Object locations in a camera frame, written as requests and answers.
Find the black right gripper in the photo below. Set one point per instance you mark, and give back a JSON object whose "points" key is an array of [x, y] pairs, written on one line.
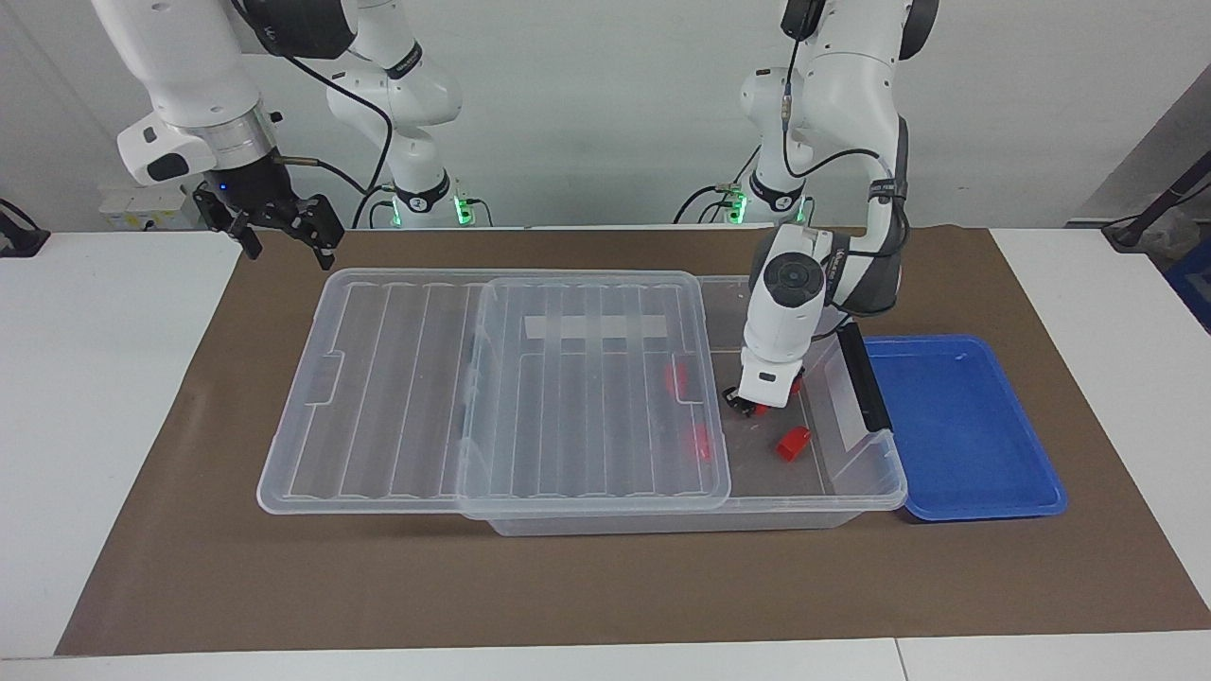
{"points": [[248, 194]]}

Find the clear ribbed box lid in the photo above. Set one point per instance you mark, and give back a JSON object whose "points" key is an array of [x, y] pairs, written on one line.
{"points": [[397, 397]]}

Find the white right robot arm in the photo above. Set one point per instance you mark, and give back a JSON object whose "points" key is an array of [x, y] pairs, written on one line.
{"points": [[189, 76]]}

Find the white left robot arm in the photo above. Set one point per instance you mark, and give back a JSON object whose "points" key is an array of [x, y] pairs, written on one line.
{"points": [[785, 322]]}

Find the clear plastic storage box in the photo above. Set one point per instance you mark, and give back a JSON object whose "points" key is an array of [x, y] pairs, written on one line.
{"points": [[814, 492]]}

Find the blue plastic tray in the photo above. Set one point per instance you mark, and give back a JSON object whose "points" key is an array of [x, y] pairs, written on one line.
{"points": [[956, 426]]}

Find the white power strip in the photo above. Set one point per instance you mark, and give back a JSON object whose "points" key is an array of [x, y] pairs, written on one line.
{"points": [[142, 203]]}

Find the brown table mat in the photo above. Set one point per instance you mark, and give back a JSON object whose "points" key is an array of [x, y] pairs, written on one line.
{"points": [[605, 586]]}

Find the blue crate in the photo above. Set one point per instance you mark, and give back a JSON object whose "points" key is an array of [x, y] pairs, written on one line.
{"points": [[1197, 284]]}

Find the black stand leg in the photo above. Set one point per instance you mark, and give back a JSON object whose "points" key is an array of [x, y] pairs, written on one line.
{"points": [[1164, 199]]}

